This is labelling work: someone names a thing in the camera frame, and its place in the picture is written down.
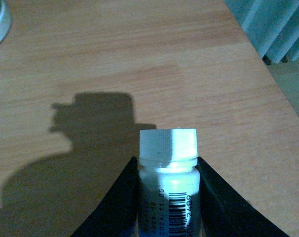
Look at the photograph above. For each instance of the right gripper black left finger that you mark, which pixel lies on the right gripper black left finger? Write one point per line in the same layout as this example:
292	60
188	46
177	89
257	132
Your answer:
116	214

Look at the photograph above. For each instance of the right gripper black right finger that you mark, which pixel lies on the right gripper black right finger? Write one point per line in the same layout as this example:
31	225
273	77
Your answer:
225	213

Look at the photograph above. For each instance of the white medicine bottle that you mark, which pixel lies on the white medicine bottle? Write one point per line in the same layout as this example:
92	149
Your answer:
169	199

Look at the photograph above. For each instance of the wooden nightstand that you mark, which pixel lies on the wooden nightstand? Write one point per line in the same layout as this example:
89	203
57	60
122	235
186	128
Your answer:
79	79

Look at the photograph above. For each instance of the grey-blue curtain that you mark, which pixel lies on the grey-blue curtain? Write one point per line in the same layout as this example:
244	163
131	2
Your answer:
272	26

